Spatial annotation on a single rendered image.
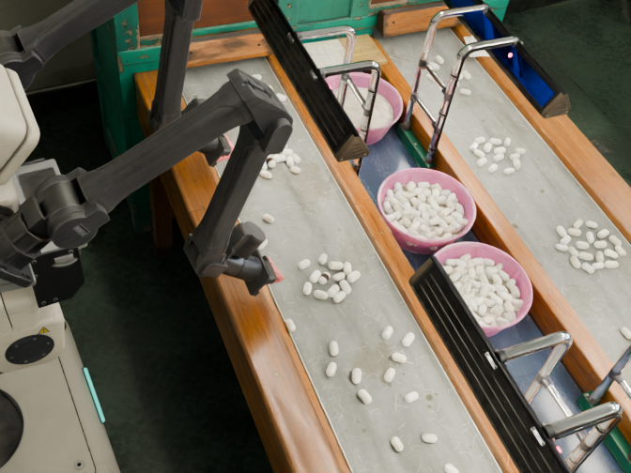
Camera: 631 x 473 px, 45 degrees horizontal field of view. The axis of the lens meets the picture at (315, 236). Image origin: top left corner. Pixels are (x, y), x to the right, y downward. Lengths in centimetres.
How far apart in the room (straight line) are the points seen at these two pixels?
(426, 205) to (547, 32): 238
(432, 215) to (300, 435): 76
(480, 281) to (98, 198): 106
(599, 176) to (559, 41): 204
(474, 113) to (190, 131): 132
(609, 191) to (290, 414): 115
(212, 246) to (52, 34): 52
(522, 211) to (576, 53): 218
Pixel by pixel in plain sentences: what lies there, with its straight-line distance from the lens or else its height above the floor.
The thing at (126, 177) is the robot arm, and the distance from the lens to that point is 129.
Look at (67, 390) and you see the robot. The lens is 226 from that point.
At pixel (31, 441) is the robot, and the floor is 28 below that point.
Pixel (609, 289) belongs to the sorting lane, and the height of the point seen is 74.
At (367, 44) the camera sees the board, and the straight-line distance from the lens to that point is 255.
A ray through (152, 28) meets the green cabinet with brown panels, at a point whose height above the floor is 89.
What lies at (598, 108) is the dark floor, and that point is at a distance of 395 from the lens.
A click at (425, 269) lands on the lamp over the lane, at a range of 149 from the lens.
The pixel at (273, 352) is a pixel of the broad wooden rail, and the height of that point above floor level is 76.
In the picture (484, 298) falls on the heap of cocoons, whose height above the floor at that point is 74.
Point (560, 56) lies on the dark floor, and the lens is 420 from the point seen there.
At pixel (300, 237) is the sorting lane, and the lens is 195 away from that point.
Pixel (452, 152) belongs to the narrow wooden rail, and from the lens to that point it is 224.
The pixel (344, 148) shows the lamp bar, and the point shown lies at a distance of 170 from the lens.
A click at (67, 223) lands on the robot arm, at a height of 126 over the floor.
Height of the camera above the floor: 222
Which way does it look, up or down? 49 degrees down
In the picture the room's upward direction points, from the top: 10 degrees clockwise
